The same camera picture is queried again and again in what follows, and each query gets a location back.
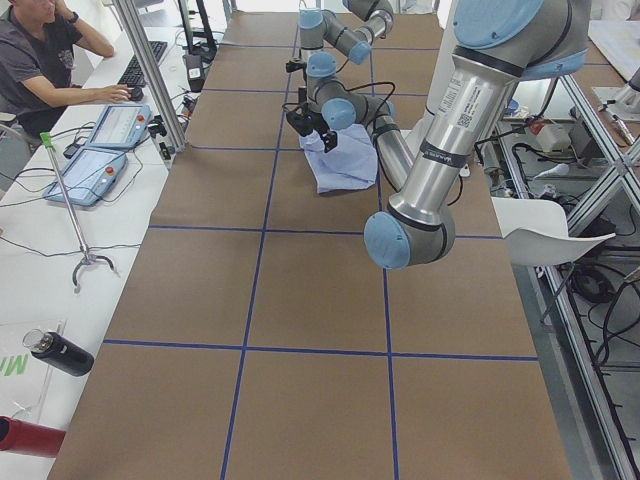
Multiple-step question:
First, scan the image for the light blue striped shirt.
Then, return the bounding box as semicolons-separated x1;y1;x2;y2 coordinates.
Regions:
299;124;378;194

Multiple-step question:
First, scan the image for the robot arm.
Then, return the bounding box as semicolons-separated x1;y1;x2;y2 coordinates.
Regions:
298;1;591;269
298;0;394;81

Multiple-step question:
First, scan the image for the black computer mouse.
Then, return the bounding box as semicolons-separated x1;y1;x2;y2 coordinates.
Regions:
128;86;144;102

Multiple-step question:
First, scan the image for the black keyboard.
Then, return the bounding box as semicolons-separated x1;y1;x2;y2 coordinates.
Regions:
116;40;169;89

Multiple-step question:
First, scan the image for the upper blue teach pendant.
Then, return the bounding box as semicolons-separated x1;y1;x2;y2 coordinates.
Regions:
85;103;151;150

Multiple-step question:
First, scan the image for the blue teach pendant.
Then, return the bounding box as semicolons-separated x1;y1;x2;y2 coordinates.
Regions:
61;147;127;207
85;103;151;150

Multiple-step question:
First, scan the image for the white plastic chair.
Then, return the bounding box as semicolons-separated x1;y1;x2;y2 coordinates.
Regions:
492;197;615;267

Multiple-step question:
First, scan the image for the lower blue teach pendant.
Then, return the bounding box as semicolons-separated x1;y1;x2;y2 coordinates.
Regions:
61;147;127;207

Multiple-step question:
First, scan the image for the seated person grey shirt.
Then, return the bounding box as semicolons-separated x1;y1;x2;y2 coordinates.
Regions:
1;1;131;137

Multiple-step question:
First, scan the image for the metal reacher grabber tool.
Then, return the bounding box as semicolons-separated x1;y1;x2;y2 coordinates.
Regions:
39;131;121;294

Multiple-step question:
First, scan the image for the black water bottle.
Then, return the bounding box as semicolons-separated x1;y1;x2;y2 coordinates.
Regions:
22;329;94;377

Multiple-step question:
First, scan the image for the red bottle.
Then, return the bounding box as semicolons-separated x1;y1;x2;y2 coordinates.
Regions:
1;416;66;458

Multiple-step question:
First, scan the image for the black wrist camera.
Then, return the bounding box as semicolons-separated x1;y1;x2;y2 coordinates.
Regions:
282;102;314;137
285;58;307;73

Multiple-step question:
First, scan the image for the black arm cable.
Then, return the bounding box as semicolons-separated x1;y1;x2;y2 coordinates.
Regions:
282;81;399;136

